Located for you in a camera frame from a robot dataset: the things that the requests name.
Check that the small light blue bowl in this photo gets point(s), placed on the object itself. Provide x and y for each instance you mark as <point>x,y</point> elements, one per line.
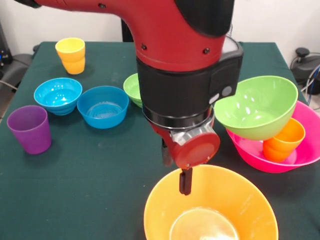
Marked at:
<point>58,96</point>

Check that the large green bowl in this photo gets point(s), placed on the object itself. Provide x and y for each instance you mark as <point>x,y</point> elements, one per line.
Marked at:
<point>255,107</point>

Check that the black computer tower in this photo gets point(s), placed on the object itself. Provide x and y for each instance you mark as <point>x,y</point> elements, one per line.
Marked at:
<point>5,50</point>

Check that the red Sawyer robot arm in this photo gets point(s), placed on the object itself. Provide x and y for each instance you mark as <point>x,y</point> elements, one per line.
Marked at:
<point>175,37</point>

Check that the yellow cup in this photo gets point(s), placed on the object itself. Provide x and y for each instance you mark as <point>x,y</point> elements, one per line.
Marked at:
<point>71,57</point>

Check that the purple cup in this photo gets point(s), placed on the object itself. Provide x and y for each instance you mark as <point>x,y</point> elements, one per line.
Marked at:
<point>30,132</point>

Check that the dark blue bowl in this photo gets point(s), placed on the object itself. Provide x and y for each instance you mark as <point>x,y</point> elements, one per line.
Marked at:
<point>102,110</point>

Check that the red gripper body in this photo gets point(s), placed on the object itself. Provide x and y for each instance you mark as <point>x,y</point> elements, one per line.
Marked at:
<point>197,150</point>

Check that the large pink bowl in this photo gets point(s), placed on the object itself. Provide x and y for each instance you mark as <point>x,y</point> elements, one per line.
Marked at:
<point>307,150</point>

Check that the small green bowl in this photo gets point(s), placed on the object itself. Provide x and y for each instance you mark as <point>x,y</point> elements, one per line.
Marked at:
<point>132,90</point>

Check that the large orange bowl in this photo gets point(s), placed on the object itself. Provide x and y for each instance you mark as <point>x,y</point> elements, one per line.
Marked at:
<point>225,190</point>

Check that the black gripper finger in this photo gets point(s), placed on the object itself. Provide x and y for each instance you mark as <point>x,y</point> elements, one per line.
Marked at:
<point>166,156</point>
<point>185,182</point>

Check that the dark green tablecloth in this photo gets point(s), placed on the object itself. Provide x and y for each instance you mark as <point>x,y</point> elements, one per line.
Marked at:
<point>75,187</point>

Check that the orange cup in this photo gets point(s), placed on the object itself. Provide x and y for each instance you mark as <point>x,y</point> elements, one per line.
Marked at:
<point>282,147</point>

